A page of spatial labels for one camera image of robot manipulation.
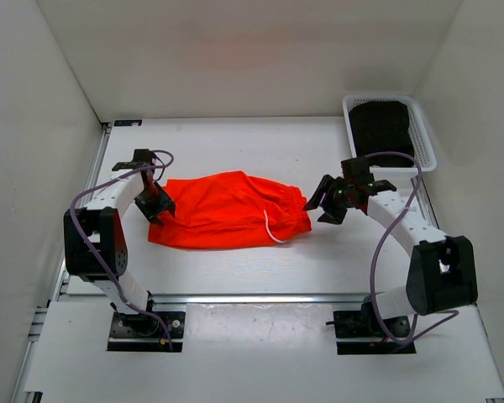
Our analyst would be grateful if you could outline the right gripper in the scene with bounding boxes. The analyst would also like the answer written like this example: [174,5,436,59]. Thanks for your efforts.
[302,174,354,225]

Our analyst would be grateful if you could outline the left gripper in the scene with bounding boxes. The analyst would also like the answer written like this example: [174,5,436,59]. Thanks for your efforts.
[133,181,176,226]

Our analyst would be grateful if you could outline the orange shorts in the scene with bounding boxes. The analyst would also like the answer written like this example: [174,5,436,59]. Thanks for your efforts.
[148,171,312,249]

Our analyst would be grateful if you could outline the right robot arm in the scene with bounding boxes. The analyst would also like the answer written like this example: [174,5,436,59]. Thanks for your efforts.
[304,157,478,336]

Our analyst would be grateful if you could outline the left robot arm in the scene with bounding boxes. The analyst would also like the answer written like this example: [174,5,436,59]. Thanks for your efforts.
[63,149,176,336]

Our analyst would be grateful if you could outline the black shorts in basket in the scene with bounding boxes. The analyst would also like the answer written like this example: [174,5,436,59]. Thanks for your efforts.
[349,101,414,157]

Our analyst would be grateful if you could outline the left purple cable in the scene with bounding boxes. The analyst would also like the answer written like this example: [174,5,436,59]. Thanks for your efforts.
[69,149,176,352]

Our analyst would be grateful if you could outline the purple cable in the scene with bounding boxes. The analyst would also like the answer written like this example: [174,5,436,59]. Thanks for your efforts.
[369,151,461,346]
[69,149,176,352]

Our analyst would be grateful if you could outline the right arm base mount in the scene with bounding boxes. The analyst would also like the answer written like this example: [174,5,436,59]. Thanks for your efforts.
[325,297,417,356]

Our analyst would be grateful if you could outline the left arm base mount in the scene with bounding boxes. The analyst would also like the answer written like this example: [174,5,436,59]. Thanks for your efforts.
[107,301,186,353]

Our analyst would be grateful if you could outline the aluminium front rail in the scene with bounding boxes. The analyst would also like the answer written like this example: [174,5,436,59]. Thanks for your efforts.
[54,292,459,305]

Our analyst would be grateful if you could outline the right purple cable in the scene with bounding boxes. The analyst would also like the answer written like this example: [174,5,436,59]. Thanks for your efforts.
[369,151,461,346]

